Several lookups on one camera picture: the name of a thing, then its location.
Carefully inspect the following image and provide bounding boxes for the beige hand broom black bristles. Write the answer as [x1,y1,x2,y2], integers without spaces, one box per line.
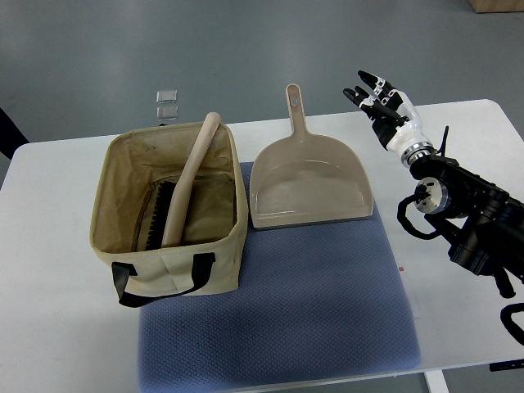
[145,112,221,251]

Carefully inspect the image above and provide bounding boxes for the yellow fabric bag black handles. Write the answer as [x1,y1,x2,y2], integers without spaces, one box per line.
[89,123,248,307]

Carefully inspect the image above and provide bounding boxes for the black table control panel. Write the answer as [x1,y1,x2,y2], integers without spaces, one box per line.
[489,359,524,372]

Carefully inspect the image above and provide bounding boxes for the beige plastic dustpan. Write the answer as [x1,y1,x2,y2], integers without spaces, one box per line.
[249,84,374,229]

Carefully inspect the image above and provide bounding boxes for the blue textured mat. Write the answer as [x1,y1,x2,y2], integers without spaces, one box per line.
[137,160,422,392]

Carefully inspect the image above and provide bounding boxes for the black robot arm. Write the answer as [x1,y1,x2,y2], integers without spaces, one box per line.
[397,142,523,299]

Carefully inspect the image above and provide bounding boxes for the lower clear floor plate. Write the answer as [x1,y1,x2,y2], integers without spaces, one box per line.
[156,105,178,120]

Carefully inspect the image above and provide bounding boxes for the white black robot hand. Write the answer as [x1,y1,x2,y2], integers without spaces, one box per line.
[343,70,435,167]

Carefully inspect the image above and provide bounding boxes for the white table leg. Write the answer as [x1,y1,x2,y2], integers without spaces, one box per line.
[424,370,449,393]

